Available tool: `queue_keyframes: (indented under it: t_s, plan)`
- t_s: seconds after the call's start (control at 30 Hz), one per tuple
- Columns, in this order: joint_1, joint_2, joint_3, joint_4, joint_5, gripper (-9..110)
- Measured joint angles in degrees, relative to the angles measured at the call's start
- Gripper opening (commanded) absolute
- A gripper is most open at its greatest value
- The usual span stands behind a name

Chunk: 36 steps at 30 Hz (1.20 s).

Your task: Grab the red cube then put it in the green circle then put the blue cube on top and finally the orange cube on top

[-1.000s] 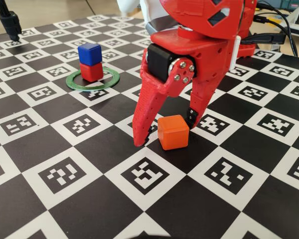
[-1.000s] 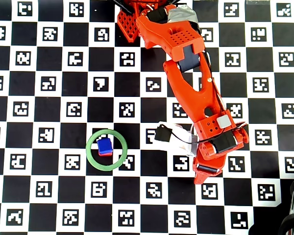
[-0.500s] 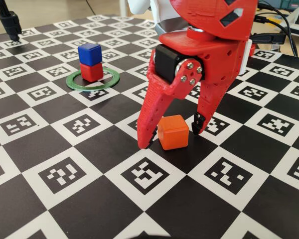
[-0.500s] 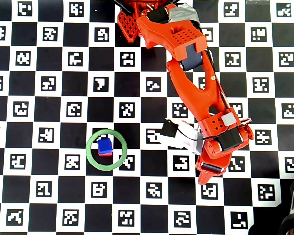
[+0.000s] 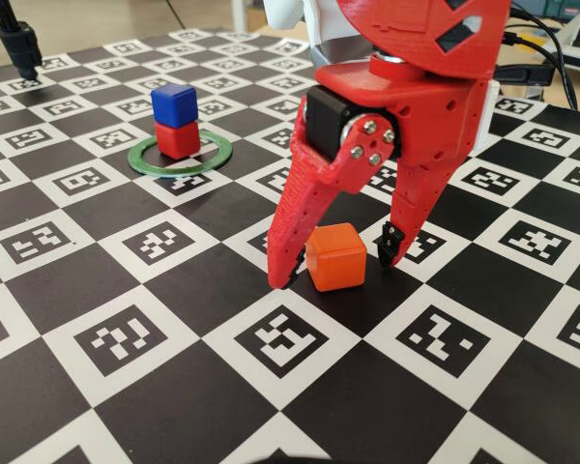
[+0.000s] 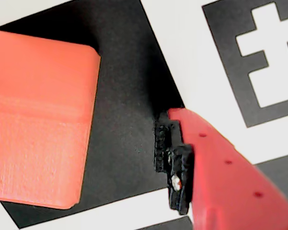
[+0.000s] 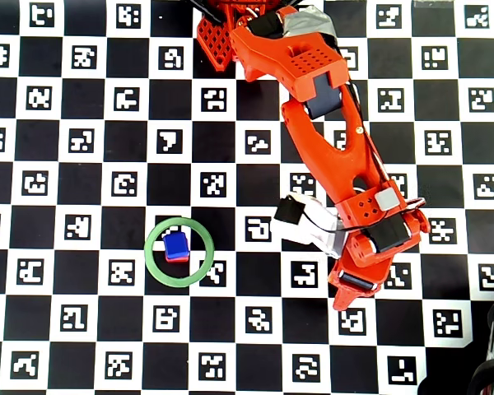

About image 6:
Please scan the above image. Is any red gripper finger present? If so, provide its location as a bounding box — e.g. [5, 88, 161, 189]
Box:
[154, 107, 288, 230]

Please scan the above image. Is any orange cube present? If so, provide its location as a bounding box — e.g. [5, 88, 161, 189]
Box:
[0, 28, 101, 209]

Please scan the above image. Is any black white marker mat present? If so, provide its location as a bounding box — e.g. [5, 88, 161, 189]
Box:
[0, 0, 288, 230]

